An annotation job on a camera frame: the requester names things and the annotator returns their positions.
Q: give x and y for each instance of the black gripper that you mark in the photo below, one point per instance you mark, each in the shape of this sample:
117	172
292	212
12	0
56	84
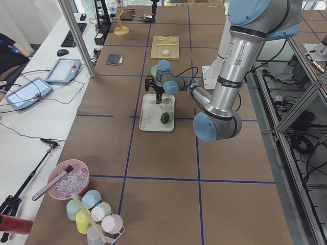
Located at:
154	6
158	90

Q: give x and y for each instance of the white ceramic spoon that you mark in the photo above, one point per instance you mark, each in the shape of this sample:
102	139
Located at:
164	101

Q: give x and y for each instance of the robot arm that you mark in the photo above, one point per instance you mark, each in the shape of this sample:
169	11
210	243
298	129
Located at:
252	24

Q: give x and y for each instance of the light green bowl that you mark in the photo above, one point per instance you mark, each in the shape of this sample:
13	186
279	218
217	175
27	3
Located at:
153	70

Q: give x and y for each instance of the white steamed bun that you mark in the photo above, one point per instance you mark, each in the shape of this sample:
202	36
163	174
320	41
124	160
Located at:
165	52

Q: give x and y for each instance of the pink bowl with ice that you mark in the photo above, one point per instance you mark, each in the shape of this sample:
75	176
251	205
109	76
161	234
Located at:
75	182

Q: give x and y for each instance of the metal scoop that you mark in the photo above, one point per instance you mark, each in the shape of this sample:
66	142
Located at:
146	18

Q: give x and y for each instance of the white rectangular tray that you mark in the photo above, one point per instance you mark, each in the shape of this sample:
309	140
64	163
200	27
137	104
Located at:
150	114

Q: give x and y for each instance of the green avocado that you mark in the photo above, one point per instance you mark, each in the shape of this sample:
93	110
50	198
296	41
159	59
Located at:
165	118

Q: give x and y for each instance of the lemon slice left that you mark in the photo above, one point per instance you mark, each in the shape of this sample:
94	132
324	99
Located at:
162	38

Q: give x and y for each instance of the wooden mug tree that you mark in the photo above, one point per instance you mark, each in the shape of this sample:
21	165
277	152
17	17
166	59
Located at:
120	30

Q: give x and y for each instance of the wooden cutting board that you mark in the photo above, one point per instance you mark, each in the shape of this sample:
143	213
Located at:
156	51

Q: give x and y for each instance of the grey folded cloth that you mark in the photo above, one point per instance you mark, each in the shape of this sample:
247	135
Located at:
114	59

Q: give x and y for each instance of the teach pendant far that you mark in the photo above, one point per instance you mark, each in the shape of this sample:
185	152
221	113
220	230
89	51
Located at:
63	71

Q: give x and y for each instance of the teach pendant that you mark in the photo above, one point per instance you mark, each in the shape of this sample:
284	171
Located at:
28	94
63	71

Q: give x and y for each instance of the black computer mouse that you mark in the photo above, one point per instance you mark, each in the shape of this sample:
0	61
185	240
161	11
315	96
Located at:
62	52

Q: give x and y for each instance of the blue cup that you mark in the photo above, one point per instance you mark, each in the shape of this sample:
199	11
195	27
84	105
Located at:
91	199

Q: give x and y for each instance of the white cup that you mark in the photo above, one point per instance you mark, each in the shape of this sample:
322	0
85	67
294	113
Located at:
100	211

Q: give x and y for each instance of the teach pendant near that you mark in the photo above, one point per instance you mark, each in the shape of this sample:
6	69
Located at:
28	94

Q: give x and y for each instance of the pink cup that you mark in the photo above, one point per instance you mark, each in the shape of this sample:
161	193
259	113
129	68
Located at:
112	224

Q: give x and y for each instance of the green cup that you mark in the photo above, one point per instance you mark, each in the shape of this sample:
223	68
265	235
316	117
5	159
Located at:
71	210

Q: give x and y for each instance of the seated person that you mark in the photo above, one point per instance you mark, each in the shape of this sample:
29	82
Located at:
14	59

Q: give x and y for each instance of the yellow cup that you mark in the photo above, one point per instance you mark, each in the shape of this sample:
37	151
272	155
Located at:
82	223

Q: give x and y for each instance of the grey cup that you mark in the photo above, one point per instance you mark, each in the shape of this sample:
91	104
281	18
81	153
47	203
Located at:
93	237

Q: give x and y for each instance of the black tripod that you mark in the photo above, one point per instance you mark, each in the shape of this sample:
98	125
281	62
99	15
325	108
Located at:
11	204

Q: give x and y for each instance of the red cylinder bottle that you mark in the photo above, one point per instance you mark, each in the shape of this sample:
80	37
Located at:
11	224

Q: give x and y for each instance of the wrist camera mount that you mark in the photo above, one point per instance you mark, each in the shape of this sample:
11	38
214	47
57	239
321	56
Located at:
149	83

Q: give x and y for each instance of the aluminium frame post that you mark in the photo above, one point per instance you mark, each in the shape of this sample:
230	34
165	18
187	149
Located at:
73	26

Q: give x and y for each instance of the wire cup rack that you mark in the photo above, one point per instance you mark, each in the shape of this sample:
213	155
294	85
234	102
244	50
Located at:
111	223

